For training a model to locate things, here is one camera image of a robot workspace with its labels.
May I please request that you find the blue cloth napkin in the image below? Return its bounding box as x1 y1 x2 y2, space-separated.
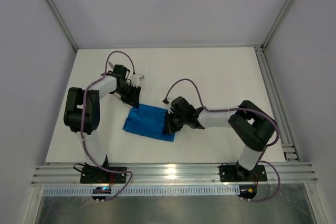
123 104 175 142

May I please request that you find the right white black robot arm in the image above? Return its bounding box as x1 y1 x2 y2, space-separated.
162 96 280 181

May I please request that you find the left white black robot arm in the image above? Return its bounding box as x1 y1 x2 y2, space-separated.
64 65 144 173

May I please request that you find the left black controller board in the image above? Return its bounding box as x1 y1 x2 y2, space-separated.
91 186 112 201

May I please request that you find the black controller board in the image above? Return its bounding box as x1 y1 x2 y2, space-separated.
238 187 257 201
91 186 112 201

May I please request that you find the right black controller board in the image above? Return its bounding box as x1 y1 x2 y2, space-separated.
238 187 257 201

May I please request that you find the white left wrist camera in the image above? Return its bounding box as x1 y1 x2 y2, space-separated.
130 74 144 87

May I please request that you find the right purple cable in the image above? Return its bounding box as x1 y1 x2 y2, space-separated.
163 78 281 203

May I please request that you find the purple cable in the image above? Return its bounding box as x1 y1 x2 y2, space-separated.
80 50 136 206
163 78 281 203

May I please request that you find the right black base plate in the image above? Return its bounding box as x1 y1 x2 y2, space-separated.
218 163 268 182

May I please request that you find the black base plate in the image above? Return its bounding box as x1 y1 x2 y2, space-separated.
218 163 268 182
80 166 127 184

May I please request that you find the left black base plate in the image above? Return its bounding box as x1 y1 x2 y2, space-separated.
80 166 127 184

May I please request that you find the slotted grey cable duct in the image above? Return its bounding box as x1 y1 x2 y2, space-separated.
43 185 239 197

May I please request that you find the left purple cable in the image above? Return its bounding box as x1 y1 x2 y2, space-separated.
80 50 136 206

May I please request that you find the right side aluminium rail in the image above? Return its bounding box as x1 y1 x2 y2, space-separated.
255 46 301 162

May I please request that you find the aluminium rail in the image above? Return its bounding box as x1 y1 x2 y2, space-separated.
255 46 301 162
31 162 318 186

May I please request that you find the aluminium front rail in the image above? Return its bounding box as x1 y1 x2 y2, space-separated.
31 162 318 186

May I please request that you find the left aluminium frame post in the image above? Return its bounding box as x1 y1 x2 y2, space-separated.
44 0 79 52

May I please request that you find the aluminium frame post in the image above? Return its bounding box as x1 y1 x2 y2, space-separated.
261 0 296 50
44 0 79 52

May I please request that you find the right aluminium frame post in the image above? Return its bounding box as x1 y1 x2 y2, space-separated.
261 0 296 50

